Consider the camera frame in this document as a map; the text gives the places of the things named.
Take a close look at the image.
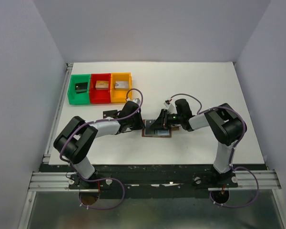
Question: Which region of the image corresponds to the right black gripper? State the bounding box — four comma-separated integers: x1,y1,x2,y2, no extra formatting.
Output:
149,109,183,131

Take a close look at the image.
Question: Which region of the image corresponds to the brown leather card holder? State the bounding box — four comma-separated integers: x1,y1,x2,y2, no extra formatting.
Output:
142,120,179,138

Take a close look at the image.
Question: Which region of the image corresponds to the black VIP card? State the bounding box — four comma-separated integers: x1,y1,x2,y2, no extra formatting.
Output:
102,110,118,119

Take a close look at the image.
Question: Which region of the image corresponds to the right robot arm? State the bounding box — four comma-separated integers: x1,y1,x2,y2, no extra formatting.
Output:
150,99,247,187

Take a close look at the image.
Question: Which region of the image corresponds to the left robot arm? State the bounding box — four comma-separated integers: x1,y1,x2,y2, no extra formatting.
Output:
53,98,144,188

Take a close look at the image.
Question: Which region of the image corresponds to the silver card in yellow bin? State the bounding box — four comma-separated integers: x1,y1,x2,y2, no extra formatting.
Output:
114,81,129,90

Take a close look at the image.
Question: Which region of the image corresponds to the gold card in red bin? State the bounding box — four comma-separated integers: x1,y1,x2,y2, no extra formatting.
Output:
95,81,109,90

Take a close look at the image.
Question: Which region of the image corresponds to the black card in green bin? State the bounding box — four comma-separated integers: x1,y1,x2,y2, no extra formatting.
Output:
75,82,88,94

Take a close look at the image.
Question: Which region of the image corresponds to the yellow plastic bin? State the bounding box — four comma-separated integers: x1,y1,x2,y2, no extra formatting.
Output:
110,73,132,103

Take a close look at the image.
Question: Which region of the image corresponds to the red plastic bin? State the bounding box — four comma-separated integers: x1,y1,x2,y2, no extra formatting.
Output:
89,73,111,104

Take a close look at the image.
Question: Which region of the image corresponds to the green plastic bin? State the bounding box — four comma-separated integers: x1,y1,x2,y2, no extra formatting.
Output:
67,74,91,105

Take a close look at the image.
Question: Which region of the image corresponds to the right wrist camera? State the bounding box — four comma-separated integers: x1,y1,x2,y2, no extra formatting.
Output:
164,98,174,114

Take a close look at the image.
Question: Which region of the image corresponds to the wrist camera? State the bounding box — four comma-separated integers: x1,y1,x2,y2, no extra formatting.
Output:
126,98,141,105
164,98,174,114

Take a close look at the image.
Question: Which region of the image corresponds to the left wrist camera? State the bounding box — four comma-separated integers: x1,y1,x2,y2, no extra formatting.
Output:
126,98,141,105

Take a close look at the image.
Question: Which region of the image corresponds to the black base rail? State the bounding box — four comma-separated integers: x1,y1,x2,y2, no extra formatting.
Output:
69,162,253,200

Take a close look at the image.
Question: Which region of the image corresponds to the aluminium frame rail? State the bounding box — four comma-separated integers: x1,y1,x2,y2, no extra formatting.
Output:
16,62,74,229

